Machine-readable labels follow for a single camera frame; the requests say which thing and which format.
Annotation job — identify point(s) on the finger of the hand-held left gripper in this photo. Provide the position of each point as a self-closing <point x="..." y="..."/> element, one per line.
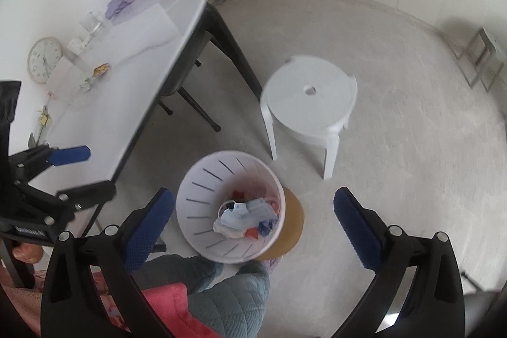
<point x="93" y="192"/>
<point x="71" y="155"/>

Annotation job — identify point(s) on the dark grey chair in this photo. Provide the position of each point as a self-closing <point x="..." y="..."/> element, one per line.
<point x="186" y="84"/>

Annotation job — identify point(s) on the small yellow tag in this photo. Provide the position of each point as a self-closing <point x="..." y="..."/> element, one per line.
<point x="44" y="119"/>

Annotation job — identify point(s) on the white plastic stool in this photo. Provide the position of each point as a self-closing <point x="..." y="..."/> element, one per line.
<point x="309" y="96"/>

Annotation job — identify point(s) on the round white wall clock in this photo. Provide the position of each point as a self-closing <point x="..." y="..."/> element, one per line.
<point x="44" y="61"/>

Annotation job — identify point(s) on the person's left hand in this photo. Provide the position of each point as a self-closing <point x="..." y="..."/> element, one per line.
<point x="27" y="254"/>

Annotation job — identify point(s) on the white paper sheet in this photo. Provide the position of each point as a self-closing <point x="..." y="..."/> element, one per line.
<point x="146" y="23"/>

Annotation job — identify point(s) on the blue face mask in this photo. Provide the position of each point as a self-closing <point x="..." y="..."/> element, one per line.
<point x="241" y="217"/>

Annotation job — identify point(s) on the grey quilted slippers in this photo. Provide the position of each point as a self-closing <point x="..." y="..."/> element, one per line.
<point x="229" y="302"/>

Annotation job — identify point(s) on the blue snack wrapper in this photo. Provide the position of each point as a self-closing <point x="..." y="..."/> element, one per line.
<point x="267" y="226"/>

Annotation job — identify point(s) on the red snack wrapper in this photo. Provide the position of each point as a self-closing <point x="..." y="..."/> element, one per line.
<point x="252" y="232"/>

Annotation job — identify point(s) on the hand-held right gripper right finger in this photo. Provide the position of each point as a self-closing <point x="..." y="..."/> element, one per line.
<point x="356" y="229"/>

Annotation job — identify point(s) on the pink patterned clothing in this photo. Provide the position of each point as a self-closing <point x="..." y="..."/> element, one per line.
<point x="166" y="306"/>

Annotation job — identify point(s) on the round wooden board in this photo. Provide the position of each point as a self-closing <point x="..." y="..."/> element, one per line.
<point x="293" y="221"/>

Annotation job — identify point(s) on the small crumpled white wrapper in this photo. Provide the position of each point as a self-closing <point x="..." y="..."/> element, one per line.
<point x="85" y="84"/>

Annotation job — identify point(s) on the yellow brown snack wrapper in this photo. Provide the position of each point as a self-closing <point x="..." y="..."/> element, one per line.
<point x="102" y="69"/>

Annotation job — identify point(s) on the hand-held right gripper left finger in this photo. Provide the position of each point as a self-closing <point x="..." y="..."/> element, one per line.
<point x="150" y="229"/>

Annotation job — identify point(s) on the white plastic trash bin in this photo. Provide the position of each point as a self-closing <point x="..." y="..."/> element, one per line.
<point x="202" y="199"/>

